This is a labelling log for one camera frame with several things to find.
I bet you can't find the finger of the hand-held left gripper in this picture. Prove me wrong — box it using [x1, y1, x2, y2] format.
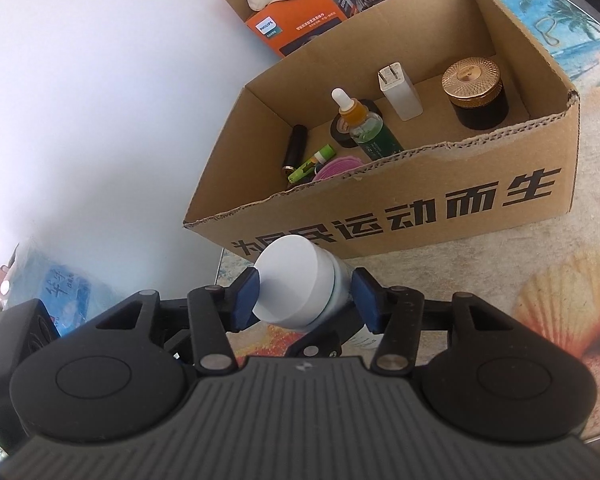
[282, 305, 363, 361]

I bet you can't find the blue water jug in bag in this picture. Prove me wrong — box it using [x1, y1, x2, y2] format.
[5, 242, 93, 338]

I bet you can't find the green lip balm tube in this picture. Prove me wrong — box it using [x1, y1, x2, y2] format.
[287, 144, 337, 184]

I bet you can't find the white charger plug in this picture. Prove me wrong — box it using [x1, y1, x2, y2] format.
[377, 62, 424, 122]

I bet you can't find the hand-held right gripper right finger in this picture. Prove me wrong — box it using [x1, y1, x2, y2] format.
[351, 267, 513, 375]

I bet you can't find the black jar with gold lid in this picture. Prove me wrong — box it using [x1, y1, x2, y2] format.
[441, 56, 510, 131]

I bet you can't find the black tape roll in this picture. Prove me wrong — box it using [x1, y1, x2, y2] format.
[330, 99, 383, 149]

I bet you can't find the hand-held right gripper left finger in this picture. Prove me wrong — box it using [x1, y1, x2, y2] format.
[96, 267, 261, 373]

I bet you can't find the green dropper bottle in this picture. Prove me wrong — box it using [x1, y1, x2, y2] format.
[331, 88, 406, 163]

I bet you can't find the orange printed carton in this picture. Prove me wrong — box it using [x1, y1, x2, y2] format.
[219, 0, 376, 59]

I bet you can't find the brown cardboard box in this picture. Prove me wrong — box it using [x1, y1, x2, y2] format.
[182, 0, 581, 261]

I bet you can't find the black lipstick tube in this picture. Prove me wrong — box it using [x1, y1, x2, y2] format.
[281, 125, 308, 173]

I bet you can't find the white pill bottle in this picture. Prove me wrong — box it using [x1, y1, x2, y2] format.
[252, 235, 353, 332]

